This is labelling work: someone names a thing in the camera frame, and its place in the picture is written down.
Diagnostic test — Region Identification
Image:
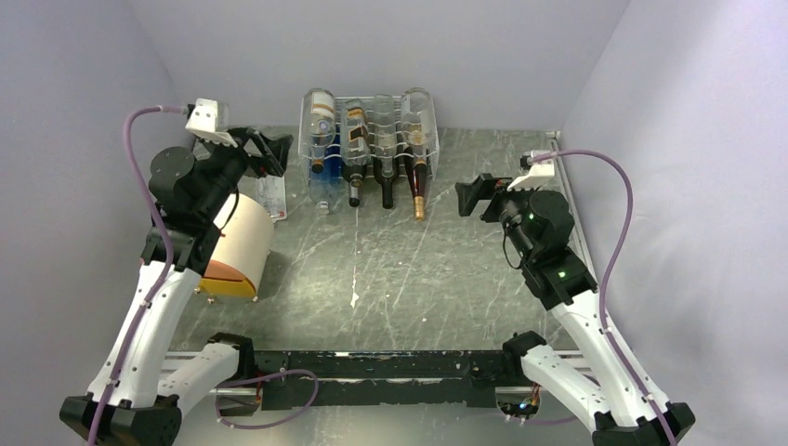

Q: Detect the clear bottle black orange label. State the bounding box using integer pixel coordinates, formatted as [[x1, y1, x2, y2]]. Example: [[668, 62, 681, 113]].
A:
[[341, 99, 370, 166]]

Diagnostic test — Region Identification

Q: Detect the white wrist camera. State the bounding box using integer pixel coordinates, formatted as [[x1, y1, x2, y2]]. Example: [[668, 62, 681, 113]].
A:
[[185, 98, 238, 147], [506, 151, 556, 191]]

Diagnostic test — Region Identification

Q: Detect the white wire wine rack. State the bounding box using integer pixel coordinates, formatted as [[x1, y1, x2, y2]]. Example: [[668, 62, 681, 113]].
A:
[[298, 91, 440, 192]]

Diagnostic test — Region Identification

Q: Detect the red wine bottle gold cap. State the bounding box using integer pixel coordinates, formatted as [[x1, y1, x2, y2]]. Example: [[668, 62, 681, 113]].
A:
[[403, 157, 429, 221]]

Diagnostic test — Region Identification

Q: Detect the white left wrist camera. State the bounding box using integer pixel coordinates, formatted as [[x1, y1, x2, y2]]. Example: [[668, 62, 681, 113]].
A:
[[185, 98, 238, 147]]

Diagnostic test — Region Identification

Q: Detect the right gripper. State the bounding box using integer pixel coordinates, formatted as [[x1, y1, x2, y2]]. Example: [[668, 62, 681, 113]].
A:
[[455, 172, 540, 262]]

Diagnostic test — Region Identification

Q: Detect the dark green bottle black cap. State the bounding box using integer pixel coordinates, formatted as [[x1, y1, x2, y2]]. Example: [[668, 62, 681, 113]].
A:
[[373, 158, 399, 209]]

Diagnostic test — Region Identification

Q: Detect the dark bottle silver cap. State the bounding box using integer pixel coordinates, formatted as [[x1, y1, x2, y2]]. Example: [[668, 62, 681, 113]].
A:
[[341, 163, 367, 207]]

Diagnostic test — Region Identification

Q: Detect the white paper card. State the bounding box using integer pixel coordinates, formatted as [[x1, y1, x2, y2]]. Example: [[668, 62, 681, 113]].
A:
[[255, 176, 287, 221]]

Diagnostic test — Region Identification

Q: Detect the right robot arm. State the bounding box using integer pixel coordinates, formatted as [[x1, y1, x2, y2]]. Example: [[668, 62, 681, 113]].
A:
[[454, 174, 696, 445]]

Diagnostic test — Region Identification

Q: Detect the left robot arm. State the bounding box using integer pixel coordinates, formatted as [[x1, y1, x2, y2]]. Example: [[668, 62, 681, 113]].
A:
[[59, 127, 294, 445]]

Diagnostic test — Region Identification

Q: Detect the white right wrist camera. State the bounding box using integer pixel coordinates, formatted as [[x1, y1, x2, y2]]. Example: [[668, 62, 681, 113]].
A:
[[506, 151, 556, 191]]

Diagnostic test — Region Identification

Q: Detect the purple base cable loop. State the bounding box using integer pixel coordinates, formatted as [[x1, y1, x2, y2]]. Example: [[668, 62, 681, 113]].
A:
[[215, 369, 321, 431]]

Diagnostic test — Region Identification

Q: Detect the blue bottle bottom row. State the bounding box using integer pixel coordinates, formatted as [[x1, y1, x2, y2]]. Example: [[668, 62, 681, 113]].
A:
[[309, 136, 342, 215]]

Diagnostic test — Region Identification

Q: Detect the cream orange bread box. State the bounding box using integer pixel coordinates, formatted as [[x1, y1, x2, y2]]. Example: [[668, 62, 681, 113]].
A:
[[194, 193, 274, 302]]

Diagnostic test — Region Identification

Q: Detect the clear bottle blue seal label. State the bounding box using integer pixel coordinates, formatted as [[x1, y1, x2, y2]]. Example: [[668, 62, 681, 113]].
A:
[[304, 88, 335, 174]]

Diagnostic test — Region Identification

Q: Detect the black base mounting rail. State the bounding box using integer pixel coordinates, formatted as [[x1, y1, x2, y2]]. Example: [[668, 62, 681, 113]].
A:
[[223, 350, 532, 411]]

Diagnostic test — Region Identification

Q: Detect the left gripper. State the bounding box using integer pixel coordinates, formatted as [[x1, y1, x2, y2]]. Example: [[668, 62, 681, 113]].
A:
[[196, 126, 293, 219]]

